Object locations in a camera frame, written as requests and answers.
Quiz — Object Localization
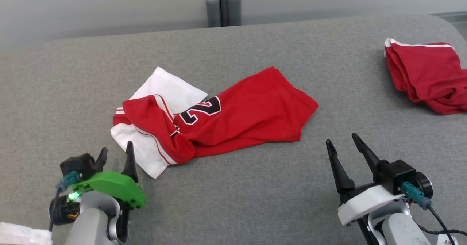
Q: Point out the grey metal post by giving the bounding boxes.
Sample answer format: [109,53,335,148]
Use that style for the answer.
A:
[205,0,242,28]

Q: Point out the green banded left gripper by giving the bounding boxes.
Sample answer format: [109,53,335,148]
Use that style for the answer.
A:
[70,141,146,210]

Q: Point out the red white numbered jersey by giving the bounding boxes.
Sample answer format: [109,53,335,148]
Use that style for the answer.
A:
[111,66,319,180]

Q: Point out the left black cable teal connector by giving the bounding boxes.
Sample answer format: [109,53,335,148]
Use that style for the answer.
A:
[48,171,81,233]

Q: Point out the red shorts with white stripe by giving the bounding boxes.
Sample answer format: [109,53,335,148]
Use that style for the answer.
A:
[384,38,467,115]

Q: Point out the black cable teal connector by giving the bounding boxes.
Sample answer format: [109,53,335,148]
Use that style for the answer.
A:
[48,171,81,233]
[401,181,467,245]

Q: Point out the grey fabric sofa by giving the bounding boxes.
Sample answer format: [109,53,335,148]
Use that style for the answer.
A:
[0,14,467,245]

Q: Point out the right black cable teal connector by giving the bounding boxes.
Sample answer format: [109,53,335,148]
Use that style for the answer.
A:
[401,181,467,245]

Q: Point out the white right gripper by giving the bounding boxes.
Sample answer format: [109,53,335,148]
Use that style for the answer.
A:
[326,133,406,226]

